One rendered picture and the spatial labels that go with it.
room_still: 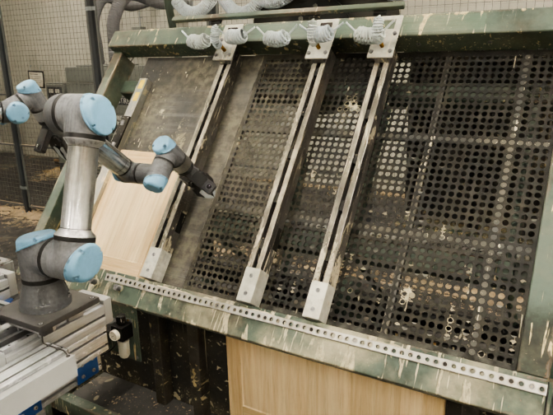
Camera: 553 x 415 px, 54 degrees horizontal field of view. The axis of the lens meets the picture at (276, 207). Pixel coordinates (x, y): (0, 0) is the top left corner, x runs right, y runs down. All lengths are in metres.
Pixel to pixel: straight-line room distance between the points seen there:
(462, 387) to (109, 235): 1.57
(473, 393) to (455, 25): 1.26
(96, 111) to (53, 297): 0.57
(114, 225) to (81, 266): 0.90
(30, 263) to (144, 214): 0.81
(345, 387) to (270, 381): 0.34
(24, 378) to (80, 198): 0.50
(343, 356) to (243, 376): 0.71
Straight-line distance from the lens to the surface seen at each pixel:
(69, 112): 1.64
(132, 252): 2.38
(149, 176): 1.91
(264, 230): 2.00
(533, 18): 2.13
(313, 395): 2.24
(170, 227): 2.23
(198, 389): 2.53
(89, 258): 1.63
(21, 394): 1.63
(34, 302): 1.77
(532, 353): 1.70
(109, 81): 2.97
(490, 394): 1.69
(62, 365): 1.69
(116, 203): 2.55
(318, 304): 1.82
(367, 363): 1.76
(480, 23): 2.15
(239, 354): 2.34
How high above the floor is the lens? 1.77
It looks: 16 degrees down
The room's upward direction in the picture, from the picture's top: 1 degrees counter-clockwise
